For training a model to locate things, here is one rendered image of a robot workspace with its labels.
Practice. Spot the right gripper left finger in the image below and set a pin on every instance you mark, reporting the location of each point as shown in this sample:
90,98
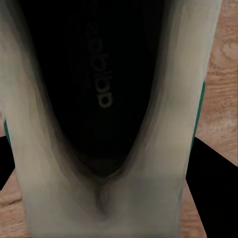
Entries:
7,164

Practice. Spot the gym shoe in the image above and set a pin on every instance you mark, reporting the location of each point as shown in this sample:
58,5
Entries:
101,100

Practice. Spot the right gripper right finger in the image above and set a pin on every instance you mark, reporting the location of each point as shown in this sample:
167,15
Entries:
213,183

